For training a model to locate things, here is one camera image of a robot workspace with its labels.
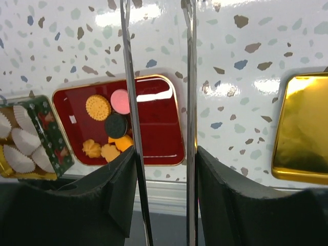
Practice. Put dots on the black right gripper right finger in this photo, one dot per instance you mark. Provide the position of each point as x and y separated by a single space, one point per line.
236 210

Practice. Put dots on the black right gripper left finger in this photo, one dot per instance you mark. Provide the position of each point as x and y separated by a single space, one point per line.
94 210

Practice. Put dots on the yellow flower cookie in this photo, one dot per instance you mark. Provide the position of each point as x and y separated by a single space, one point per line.
109 152

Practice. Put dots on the yellow swirl cookie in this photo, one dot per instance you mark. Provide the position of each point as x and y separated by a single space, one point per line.
91 148

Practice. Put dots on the orange leaf cookie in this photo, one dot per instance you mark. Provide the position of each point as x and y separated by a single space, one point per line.
122 143

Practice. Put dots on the black sandwich cookie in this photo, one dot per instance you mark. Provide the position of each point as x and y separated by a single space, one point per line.
116 126

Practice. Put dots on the round yellow biscuit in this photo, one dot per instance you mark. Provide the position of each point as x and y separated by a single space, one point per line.
98 107

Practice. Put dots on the pink round cookie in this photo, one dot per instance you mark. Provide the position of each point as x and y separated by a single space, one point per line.
120 101

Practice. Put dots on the silver metal tongs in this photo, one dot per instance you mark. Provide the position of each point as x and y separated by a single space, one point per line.
189 11

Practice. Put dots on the white paper cupcake liner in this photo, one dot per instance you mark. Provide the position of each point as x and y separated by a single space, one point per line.
41 159
5 126
23 119
19 162
26 142

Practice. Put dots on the green christmas cookie tin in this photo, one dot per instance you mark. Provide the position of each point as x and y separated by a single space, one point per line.
49 132

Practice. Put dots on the red lacquer tray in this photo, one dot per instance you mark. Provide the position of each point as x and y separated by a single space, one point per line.
160 129

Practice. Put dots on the aluminium table frame rail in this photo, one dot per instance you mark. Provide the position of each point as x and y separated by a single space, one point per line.
167 197

